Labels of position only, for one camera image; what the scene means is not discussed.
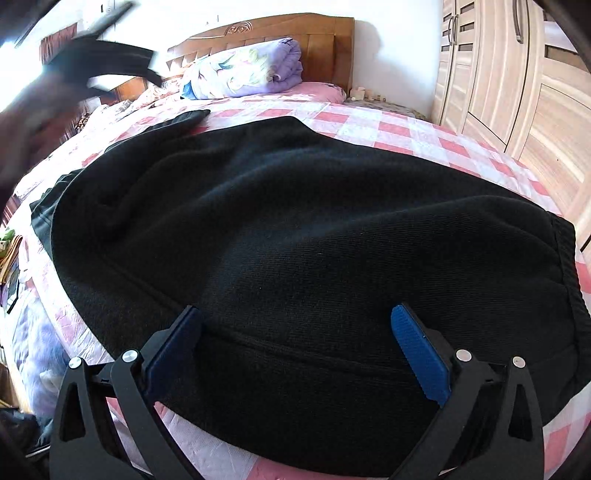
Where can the pink checkered bed sheet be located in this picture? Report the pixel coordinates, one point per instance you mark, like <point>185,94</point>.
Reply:
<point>406,129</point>

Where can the nightstand with small items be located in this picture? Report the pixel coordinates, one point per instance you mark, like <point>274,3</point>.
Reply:
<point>383,104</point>

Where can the light wooden wardrobe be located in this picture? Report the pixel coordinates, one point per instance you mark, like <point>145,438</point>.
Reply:
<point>498,92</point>

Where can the purple bed sheet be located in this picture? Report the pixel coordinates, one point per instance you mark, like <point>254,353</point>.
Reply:
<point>37,355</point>

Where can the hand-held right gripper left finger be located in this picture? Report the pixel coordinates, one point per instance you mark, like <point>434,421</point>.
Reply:
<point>173,350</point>

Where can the purple cartoon pillow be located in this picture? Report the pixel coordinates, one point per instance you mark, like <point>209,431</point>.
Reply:
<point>258,69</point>

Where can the patterned quilt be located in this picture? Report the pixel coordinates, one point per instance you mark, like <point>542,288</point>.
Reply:
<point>134,104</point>

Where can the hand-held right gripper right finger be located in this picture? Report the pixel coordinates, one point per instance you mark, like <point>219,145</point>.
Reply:
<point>420,355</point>

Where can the pink pillow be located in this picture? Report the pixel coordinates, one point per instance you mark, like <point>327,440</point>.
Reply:
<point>323,92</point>

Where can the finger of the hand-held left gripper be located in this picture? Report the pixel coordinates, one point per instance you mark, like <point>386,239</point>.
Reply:
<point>111,57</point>

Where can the small wooden headboard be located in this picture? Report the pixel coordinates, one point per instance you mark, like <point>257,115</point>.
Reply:
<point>127,90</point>

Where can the black pants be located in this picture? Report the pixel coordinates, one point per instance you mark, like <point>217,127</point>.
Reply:
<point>300,230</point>

